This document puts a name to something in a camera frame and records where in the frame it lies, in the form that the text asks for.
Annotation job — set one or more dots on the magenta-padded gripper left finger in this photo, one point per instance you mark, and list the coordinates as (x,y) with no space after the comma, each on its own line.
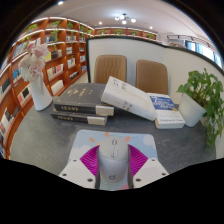
(77,172)

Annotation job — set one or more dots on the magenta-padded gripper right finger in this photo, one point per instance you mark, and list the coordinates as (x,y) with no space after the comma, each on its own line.
(150,172)

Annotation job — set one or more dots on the white computer mouse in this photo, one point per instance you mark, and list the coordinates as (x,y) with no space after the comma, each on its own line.
(113,163)

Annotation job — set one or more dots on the pastel cartoon-print mouse pad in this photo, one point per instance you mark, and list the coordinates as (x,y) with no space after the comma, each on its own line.
(83,138)

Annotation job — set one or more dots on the blue and white book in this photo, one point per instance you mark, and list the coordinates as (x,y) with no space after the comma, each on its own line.
(166,113)

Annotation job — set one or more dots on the green plant in white pot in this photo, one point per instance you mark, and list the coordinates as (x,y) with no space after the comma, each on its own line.
(190,111)

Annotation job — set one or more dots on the thick white book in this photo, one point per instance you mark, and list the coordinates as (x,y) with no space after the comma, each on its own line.
(128,98)

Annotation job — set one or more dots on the white vase with pink flowers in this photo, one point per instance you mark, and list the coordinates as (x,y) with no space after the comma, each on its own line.
(40,96)

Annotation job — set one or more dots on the tan upholstered chair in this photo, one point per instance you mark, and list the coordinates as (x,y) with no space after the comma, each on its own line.
(151,76)
(110,68)

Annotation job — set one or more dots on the orange wooden bookshelf unit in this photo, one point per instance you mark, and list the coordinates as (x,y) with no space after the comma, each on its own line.
(20,86)

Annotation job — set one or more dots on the white black-edged desk partition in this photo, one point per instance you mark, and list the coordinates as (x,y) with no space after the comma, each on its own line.
(133,50)

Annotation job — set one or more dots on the window with curtains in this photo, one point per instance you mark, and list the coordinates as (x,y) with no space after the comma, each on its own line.
(200,48)

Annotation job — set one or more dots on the ceiling chandelier lamp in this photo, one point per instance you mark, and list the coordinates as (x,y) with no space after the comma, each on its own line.
(124,18)

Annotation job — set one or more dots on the recessed ceiling lights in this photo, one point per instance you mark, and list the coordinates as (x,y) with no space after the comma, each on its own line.
(60,2)

